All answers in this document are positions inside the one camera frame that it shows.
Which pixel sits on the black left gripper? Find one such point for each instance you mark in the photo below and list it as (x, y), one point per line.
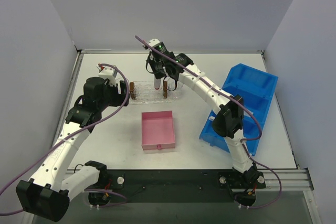
(123, 91)

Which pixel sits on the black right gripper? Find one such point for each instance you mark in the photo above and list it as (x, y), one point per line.
(163, 72)

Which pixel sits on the red-capped toothpaste tube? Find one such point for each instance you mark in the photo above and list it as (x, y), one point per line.
(157, 83)

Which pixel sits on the brown wooden holder block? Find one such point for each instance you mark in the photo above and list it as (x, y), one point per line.
(132, 91)
(165, 90)

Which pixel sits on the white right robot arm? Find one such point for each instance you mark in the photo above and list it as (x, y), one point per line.
(229, 109)

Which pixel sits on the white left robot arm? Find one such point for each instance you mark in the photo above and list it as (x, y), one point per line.
(48, 193)

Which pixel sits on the clear textured glass tray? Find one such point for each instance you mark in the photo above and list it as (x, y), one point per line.
(147, 94)

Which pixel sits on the pink plastic drawer box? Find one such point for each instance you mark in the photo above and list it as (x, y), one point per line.
(157, 130)

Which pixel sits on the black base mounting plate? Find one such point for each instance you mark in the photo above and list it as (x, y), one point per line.
(171, 186)

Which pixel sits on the blue plastic bin organizer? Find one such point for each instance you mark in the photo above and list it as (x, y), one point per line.
(257, 89)

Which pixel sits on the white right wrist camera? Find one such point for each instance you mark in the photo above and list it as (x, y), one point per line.
(155, 43)

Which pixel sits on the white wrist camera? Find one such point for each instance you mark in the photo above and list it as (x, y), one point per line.
(155, 43)
(109, 73)

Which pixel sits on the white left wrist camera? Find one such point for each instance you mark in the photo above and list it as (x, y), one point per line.
(109, 73)

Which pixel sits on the aluminium frame rail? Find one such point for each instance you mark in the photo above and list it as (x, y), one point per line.
(288, 179)

